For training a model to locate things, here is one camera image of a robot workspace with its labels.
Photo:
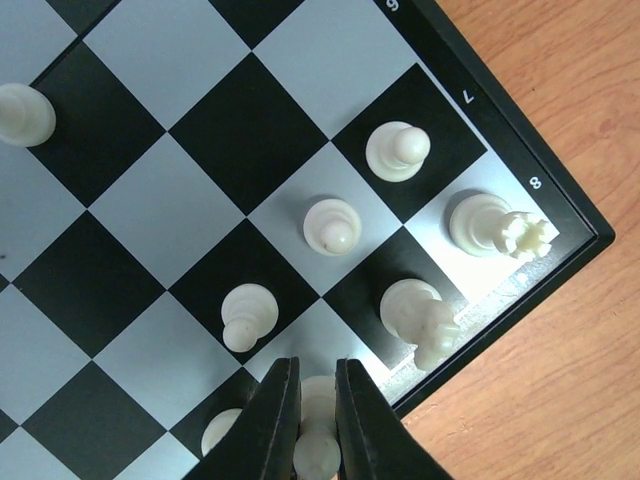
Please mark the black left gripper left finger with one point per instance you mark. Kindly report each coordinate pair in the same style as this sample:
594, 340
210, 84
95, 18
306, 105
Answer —
260, 444

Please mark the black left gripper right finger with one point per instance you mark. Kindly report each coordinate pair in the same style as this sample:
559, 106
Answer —
374, 442

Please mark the white chess piece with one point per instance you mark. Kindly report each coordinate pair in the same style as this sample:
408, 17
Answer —
317, 454
332, 227
413, 311

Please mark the white pawn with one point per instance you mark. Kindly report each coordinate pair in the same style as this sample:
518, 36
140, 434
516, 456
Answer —
249, 312
395, 151
485, 225
28, 118

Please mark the black and grey chessboard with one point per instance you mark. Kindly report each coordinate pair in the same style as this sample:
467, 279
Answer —
192, 138

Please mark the white bishop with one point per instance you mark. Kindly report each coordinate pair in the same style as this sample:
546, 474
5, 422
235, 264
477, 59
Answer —
217, 428

